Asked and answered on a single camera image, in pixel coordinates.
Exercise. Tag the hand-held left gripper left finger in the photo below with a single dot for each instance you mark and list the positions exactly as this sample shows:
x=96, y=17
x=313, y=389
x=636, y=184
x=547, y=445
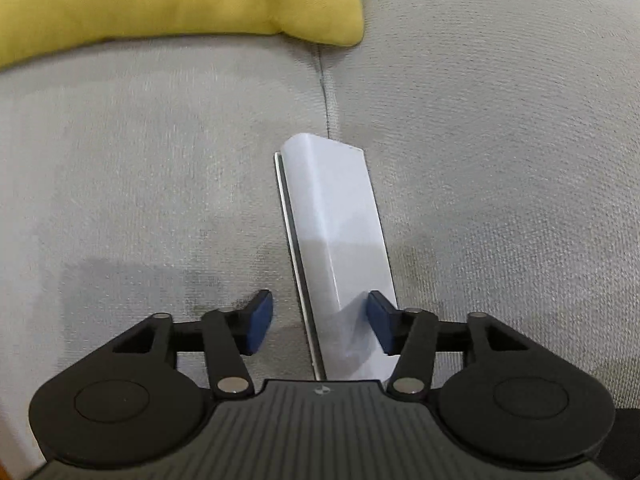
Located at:
x=259, y=322

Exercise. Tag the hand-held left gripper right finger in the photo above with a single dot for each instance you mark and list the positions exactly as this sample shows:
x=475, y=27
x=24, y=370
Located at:
x=381, y=322

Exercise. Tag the white box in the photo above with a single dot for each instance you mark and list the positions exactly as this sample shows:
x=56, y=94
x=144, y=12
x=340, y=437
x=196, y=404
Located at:
x=340, y=220

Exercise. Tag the beige fabric sofa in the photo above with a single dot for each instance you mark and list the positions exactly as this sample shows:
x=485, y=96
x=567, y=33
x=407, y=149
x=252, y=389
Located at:
x=500, y=160

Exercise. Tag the yellow pillow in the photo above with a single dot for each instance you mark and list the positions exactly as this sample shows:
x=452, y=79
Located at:
x=175, y=0

